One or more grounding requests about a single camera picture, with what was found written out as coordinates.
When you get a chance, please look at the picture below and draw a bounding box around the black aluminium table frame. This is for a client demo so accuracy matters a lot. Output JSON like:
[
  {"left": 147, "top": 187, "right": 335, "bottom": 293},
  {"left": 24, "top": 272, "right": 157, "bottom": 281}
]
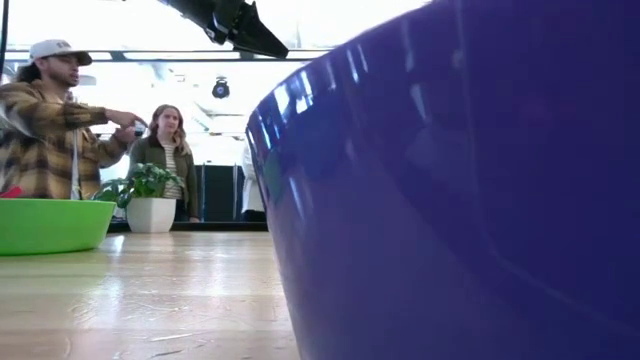
[{"left": 107, "top": 220, "right": 270, "bottom": 233}]

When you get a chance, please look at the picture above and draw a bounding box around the black partition panel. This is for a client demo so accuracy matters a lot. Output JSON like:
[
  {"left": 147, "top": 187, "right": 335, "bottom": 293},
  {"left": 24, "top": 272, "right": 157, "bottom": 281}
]
[{"left": 193, "top": 163, "right": 251, "bottom": 223}]

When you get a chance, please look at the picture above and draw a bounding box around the green plant in white pot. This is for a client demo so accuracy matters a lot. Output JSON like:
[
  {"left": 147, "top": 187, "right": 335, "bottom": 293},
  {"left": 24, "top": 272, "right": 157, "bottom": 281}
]
[{"left": 92, "top": 162, "right": 186, "bottom": 235}]

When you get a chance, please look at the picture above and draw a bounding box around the dark purple plastic bowl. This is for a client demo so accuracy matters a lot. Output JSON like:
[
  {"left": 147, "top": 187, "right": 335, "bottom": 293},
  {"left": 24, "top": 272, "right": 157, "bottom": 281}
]
[{"left": 244, "top": 0, "right": 640, "bottom": 360}]

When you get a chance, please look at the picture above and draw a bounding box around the green plastic bowl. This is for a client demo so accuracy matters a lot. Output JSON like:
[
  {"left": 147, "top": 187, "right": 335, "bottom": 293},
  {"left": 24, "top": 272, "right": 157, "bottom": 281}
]
[{"left": 0, "top": 198, "right": 117, "bottom": 258}]

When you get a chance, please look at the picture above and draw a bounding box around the black hanging round device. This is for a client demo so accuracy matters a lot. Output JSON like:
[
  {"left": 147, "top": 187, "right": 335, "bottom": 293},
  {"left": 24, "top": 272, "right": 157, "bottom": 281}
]
[{"left": 211, "top": 75, "right": 231, "bottom": 100}]

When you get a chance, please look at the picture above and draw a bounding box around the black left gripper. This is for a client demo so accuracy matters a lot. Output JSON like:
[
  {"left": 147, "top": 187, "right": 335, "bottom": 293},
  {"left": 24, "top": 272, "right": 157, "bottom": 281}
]
[{"left": 207, "top": 0, "right": 290, "bottom": 59}]

